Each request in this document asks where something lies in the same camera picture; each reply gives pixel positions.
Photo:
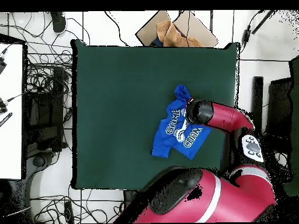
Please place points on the blue printed t-shirt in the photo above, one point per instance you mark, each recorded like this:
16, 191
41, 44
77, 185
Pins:
172, 137

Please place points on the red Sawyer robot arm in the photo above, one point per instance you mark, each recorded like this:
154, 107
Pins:
210, 196

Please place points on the dark green table cloth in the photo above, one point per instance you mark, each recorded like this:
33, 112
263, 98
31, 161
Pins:
116, 116

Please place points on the tan towel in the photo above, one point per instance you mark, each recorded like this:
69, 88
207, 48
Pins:
175, 38

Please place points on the brown cardboard box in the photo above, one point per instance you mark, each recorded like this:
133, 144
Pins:
198, 30

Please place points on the black power adapter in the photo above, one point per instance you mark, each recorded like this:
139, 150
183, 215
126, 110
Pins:
246, 35

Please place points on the person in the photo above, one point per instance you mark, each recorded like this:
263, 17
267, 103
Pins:
58, 22

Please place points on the white desk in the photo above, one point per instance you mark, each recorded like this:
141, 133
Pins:
11, 140

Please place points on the black striped bar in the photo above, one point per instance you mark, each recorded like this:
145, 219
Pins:
5, 119

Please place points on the green draped cloth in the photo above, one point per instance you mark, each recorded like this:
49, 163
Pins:
294, 116

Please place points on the thin black rod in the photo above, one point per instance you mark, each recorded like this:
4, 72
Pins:
262, 22

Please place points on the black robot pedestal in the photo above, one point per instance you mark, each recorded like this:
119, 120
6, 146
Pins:
129, 197

